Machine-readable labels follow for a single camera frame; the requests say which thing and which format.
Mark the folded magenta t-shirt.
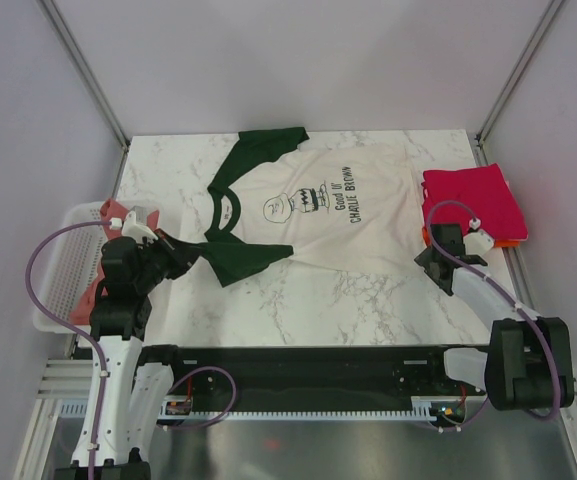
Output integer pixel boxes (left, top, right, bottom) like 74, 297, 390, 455
421, 164, 529, 241

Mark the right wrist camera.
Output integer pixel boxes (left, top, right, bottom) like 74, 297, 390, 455
463, 218, 495, 256

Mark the white green-sleeved Charlie Brown t-shirt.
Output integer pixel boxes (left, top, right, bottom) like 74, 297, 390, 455
200, 127, 424, 286

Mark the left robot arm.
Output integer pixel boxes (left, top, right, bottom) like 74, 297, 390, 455
54, 229, 200, 479

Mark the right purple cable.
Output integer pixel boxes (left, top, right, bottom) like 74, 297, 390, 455
426, 200, 564, 421

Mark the right aluminium frame post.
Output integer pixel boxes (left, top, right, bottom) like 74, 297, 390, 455
469, 0, 568, 149

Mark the white slotted cable duct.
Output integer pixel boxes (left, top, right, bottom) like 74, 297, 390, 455
60, 397, 432, 420

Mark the folded orange t-shirt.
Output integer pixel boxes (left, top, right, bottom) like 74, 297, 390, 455
422, 227, 521, 248

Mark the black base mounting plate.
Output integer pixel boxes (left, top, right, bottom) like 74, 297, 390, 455
149, 345, 484, 412

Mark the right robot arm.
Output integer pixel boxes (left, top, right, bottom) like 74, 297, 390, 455
415, 224, 575, 418

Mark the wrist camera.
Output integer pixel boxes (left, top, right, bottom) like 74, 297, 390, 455
463, 218, 495, 256
102, 203, 159, 243

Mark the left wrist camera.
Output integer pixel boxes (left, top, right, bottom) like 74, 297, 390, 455
102, 203, 159, 243

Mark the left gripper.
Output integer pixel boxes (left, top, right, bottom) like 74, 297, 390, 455
134, 228, 204, 293

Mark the left aluminium frame post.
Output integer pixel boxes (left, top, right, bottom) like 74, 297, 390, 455
37, 0, 130, 152

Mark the salmon pink t-shirt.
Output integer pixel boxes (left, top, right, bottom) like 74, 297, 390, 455
69, 198, 160, 326

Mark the aluminium frame post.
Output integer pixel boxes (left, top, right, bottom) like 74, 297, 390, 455
469, 0, 568, 149
37, 0, 130, 152

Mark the white plastic basket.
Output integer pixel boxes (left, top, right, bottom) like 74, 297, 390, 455
32, 199, 167, 335

